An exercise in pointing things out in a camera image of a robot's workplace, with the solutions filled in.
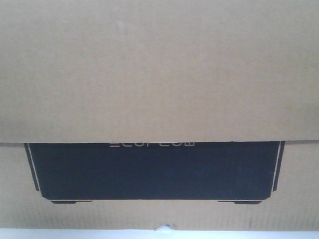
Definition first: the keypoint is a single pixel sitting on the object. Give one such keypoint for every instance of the brown cardboard box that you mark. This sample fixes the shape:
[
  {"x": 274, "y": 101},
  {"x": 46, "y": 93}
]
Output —
[{"x": 160, "y": 71}]

